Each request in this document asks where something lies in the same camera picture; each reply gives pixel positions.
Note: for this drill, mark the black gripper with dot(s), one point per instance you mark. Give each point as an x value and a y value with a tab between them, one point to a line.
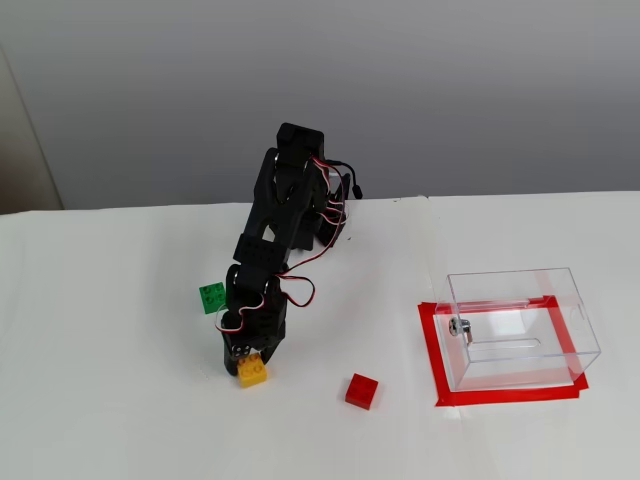
243	349

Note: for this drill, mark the yellow lego brick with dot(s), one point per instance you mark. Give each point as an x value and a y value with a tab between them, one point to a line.
252	372

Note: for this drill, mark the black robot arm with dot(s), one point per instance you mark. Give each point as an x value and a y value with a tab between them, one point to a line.
280	200

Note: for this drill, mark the green lego brick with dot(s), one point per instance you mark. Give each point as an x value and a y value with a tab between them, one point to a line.
212	297

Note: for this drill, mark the red lego brick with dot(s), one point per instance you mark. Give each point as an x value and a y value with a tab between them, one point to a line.
361	391

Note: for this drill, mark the silver metal box lock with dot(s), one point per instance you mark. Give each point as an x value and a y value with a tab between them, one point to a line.
457	327

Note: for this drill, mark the transparent acrylic box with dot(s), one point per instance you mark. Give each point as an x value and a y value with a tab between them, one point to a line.
520	330

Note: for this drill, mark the red tape frame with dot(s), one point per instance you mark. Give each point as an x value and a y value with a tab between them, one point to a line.
427	350

